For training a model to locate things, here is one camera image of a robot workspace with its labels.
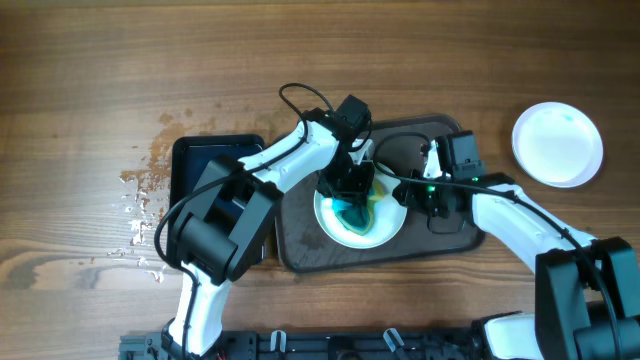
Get green and yellow sponge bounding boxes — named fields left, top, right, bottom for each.
left=331, top=180, right=385, bottom=236

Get white plate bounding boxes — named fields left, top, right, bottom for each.
left=511, top=102, right=604, bottom=188
left=313, top=169, right=408, bottom=249

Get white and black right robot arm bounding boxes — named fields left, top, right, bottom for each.
left=393, top=131, right=639, bottom=359

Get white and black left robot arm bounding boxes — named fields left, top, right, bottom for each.
left=156, top=96, right=374, bottom=359

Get dark brown serving tray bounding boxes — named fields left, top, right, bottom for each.
left=275, top=114, right=485, bottom=274

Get dark blue water tray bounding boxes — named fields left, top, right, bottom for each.
left=165, top=134, right=265, bottom=262

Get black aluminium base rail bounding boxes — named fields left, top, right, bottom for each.
left=118, top=327, right=481, bottom=360

